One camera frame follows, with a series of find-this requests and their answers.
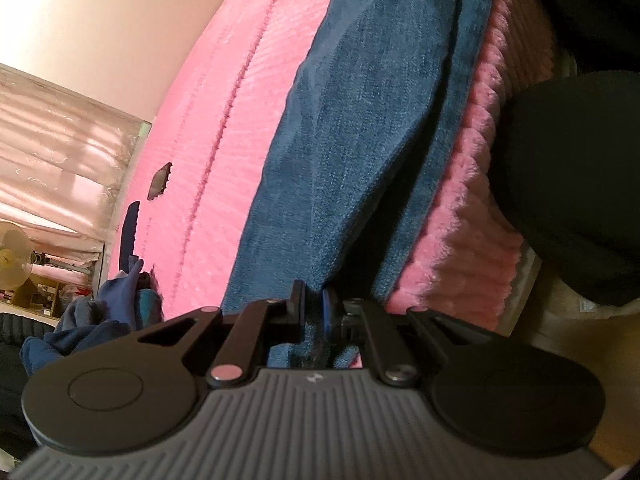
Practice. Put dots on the navy blue cloth strip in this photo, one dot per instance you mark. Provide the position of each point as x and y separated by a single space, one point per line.
130 230

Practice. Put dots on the blue denim jeans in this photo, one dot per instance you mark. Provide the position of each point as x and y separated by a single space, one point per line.
350 150

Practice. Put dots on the person's black clothing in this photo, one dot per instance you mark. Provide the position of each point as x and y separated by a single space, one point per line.
575 175

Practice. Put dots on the beige electric fan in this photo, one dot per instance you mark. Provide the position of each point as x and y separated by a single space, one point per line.
12 257

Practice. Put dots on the pink sheer curtain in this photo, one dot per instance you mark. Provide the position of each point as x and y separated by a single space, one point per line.
60 160

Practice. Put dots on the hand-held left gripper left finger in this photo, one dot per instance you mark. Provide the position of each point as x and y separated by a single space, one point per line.
299 306

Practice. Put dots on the dark ribbed cushion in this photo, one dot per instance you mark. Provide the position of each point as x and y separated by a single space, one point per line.
15 335

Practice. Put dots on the small dark grey object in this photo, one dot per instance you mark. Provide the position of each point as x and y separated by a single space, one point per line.
160 181

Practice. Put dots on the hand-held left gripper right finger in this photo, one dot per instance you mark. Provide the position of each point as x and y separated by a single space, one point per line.
327 311

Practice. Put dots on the pile of dark blue clothes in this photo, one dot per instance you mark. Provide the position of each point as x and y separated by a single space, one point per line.
95 325

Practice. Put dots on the cluttered wooden shelf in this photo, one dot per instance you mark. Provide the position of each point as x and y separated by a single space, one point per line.
50 295

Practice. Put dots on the pink plush blanket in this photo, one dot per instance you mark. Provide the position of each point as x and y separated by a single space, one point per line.
225 125

